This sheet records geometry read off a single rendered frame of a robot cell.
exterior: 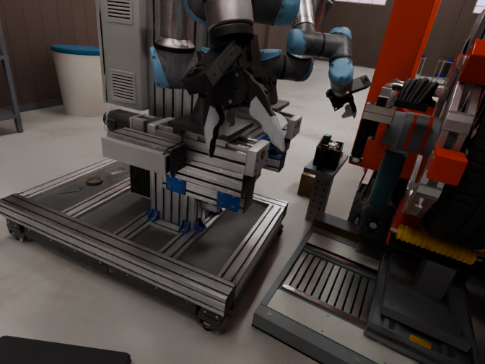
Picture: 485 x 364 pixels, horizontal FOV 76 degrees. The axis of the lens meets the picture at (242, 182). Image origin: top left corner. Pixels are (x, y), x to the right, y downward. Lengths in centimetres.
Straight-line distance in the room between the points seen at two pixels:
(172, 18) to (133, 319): 113
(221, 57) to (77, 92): 357
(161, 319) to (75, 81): 304
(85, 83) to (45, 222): 249
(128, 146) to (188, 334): 78
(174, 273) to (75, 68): 300
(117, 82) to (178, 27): 54
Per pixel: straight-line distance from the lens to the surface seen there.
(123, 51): 139
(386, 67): 171
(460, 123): 102
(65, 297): 161
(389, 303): 142
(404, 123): 123
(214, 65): 46
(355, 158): 114
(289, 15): 70
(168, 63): 98
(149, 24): 136
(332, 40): 113
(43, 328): 153
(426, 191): 107
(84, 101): 402
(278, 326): 137
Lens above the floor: 112
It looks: 26 degrees down
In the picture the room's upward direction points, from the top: 7 degrees clockwise
